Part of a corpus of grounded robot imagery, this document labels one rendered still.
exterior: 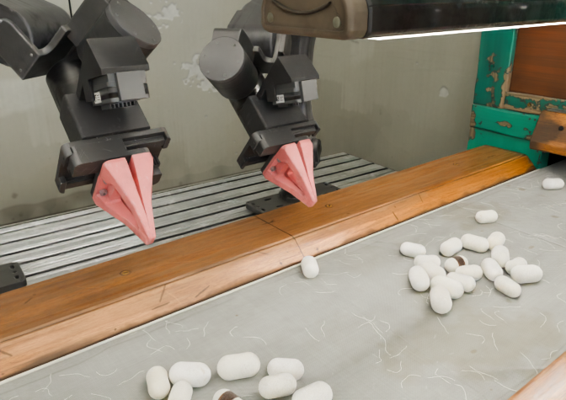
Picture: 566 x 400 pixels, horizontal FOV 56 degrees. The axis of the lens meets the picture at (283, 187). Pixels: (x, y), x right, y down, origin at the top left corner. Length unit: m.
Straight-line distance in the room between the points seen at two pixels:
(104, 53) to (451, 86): 1.91
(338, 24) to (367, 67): 2.31
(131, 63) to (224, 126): 2.32
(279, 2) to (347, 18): 0.06
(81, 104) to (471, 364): 0.43
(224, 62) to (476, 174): 0.51
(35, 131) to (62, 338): 1.94
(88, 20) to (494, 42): 0.81
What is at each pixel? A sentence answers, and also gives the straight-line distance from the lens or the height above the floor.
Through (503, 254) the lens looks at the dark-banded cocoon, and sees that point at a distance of 0.71.
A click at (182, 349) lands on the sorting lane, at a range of 0.55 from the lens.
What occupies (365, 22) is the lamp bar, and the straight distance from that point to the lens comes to 0.30.
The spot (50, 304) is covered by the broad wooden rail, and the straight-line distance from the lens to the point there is 0.60.
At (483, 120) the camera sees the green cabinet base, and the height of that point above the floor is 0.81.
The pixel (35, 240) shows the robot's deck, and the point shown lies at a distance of 0.99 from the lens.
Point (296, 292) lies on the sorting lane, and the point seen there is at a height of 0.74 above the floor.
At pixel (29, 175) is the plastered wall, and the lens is 2.51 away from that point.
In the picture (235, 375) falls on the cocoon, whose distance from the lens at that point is 0.50.
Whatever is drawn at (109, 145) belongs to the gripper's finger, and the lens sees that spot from 0.51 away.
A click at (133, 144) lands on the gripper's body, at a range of 0.53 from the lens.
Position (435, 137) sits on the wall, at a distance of 2.37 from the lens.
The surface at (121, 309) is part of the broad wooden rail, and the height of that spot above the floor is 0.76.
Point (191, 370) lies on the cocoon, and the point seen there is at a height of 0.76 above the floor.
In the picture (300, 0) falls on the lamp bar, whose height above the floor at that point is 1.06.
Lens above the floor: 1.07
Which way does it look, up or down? 21 degrees down
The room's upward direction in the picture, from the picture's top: straight up
